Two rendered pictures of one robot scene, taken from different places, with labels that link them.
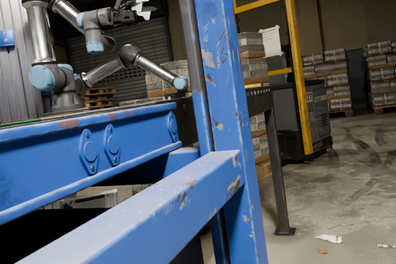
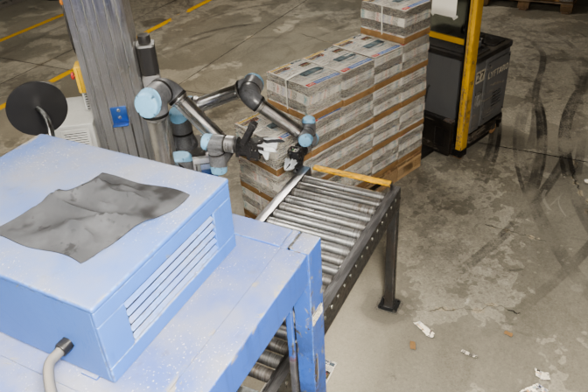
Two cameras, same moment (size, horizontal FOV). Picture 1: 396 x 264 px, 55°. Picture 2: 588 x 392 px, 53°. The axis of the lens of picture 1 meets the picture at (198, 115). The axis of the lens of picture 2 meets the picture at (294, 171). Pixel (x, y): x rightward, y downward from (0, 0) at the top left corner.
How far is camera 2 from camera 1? 175 cm
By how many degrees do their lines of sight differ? 30
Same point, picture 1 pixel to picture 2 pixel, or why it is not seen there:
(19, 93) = not seen: hidden behind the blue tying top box
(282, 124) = (438, 99)
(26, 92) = not seen: hidden behind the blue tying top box
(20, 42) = (135, 118)
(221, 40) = not seen: outside the picture
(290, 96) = (455, 70)
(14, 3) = (126, 79)
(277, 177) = (390, 267)
